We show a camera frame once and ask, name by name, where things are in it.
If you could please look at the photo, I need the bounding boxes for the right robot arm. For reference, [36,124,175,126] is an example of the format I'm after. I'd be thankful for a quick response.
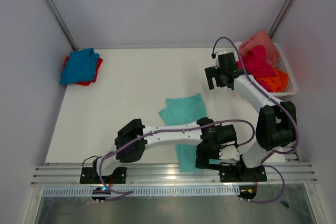
[205,52,299,181]

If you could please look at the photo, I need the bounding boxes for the corner frame post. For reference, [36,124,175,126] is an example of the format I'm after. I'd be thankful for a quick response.
[268,0,295,39]
[44,0,79,51]

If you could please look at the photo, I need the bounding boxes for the red folded t shirt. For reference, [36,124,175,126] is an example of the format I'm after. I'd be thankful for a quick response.
[63,56,103,86]

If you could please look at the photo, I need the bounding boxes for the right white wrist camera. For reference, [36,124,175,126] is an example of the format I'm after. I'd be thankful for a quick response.
[211,50,227,69]

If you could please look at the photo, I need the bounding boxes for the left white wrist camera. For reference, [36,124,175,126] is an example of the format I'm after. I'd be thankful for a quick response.
[219,146,240,164]

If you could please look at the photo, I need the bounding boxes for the magenta t shirt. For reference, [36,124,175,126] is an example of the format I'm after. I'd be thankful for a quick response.
[241,45,276,92]

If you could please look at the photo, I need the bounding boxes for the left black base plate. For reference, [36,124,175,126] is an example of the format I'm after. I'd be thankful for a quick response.
[79,167,127,185]

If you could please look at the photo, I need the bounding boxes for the teal t shirt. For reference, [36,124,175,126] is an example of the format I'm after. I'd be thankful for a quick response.
[159,93,207,173]

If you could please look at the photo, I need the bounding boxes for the orange t shirt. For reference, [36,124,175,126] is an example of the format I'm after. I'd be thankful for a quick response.
[256,69,289,92]

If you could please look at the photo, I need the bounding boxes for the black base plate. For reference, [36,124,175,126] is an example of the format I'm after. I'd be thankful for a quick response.
[79,167,127,185]
[219,163,267,183]

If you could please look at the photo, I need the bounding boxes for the right corner frame post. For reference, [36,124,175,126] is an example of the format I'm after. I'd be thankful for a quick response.
[268,0,295,39]

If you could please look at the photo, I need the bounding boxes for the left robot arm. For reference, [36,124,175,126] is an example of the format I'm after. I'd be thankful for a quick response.
[91,117,240,183]

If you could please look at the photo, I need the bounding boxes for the white plastic basket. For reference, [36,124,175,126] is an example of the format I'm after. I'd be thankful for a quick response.
[234,42,297,98]

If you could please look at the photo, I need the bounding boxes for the blue folded t shirt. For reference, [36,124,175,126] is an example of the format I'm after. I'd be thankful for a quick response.
[59,48,101,84]

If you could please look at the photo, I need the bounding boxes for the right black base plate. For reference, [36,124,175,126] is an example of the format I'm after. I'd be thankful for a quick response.
[219,163,267,183]

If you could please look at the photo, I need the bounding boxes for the white slotted cable duct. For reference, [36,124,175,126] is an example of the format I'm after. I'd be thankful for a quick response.
[43,185,239,197]

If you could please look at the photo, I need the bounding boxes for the salmon pink t shirt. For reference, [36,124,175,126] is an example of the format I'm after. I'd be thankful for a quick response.
[239,30,280,68]

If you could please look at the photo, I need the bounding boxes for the left corner frame post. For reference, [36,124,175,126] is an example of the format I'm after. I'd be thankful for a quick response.
[44,0,79,51]

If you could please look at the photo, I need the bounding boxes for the right black controller board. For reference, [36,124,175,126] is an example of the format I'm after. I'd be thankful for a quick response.
[238,186,257,200]

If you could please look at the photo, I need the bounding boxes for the black controller board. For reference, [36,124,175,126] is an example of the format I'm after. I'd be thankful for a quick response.
[91,187,111,201]
[238,186,257,200]

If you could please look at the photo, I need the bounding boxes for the left black controller board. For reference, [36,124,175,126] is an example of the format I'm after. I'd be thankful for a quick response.
[91,187,111,201]

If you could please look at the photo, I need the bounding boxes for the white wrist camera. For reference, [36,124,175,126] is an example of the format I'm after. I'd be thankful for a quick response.
[219,146,240,164]
[211,50,227,69]

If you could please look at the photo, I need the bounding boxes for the aluminium front rail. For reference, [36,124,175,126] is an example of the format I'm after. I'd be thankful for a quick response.
[31,162,318,187]

